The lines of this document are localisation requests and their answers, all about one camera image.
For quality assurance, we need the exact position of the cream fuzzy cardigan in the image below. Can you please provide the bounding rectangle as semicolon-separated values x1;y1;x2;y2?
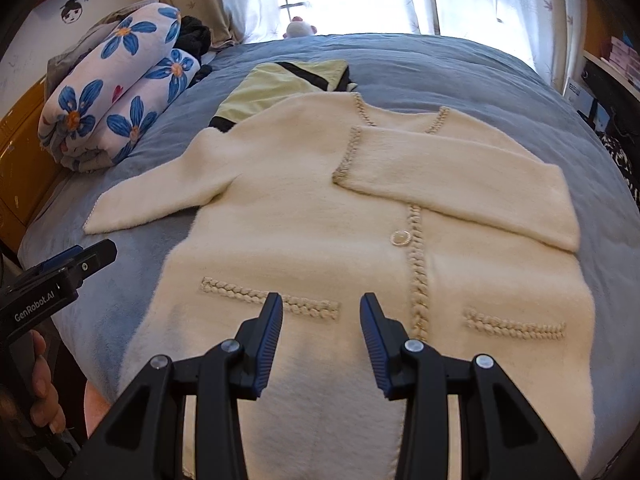
82;92;613;471

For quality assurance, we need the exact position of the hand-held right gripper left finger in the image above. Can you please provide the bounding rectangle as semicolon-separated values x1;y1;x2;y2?
85;292;284;480

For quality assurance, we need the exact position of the yellow-green jacket black trim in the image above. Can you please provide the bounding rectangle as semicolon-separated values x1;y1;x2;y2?
207;60;358;133

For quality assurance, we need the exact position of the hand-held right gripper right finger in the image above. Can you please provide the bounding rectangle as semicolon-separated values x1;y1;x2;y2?
360;293;583;480

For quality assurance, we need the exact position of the white printed box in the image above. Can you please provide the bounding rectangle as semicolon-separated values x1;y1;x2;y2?
565;77;612;132

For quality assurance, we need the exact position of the pink white plush toy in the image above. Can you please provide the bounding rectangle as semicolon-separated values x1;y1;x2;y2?
282;16;319;40

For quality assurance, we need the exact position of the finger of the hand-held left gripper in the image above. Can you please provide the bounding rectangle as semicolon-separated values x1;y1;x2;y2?
65;240;118;288
42;246;83;267

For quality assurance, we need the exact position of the light wooden shelf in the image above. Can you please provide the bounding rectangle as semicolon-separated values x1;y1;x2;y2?
581;46;640;92

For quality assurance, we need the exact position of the black white patterned cloth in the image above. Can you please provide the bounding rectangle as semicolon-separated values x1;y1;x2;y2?
597;130;640;206

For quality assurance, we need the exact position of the yellow cabinet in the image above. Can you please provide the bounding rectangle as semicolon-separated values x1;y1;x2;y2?
0;79;68;253

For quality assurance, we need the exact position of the grey-blue bed blanket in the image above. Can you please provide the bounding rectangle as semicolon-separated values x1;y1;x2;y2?
20;34;640;480

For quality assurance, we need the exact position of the dark clothes pile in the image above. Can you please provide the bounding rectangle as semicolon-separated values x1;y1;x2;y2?
177;15;217;83

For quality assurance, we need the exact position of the person's left hand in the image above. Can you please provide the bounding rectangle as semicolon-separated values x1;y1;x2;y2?
29;330;68;431

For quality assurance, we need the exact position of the grey cloth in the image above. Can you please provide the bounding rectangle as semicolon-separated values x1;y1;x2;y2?
46;2;151;92

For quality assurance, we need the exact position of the black case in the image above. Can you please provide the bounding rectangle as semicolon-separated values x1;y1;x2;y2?
580;57;640;133

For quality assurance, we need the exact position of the white blue-flowered rolled blanket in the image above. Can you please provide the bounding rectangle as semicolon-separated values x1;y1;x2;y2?
37;2;203;173

